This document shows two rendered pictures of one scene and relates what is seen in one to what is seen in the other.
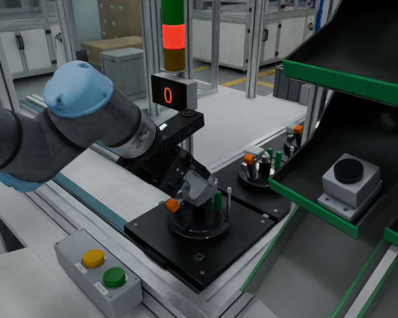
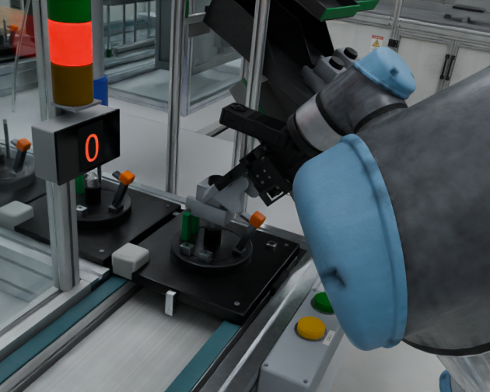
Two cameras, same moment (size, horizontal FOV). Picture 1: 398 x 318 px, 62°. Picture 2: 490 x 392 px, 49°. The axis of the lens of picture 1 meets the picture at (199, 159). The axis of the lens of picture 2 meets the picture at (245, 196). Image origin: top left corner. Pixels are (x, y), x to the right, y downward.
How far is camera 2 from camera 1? 1.11 m
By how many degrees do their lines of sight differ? 93
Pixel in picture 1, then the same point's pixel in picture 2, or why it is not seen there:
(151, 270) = (295, 285)
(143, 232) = (248, 293)
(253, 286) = not seen: hidden behind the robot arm
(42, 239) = not seen: outside the picture
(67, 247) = (306, 365)
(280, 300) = not seen: hidden behind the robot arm
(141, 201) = (130, 353)
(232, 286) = (285, 233)
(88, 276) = (335, 327)
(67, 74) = (397, 59)
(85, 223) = (247, 366)
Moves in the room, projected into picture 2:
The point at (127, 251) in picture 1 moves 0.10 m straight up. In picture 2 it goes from (278, 308) to (287, 253)
